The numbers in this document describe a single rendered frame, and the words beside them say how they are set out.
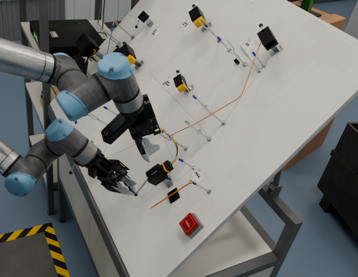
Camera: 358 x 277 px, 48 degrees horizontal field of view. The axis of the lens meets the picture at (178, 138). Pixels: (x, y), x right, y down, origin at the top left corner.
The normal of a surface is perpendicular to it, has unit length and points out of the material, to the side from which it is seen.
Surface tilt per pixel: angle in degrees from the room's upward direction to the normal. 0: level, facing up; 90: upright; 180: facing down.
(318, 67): 50
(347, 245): 0
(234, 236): 0
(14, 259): 0
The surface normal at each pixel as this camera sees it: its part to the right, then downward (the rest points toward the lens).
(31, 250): 0.16, -0.80
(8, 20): 0.60, 0.55
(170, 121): -0.57, -0.39
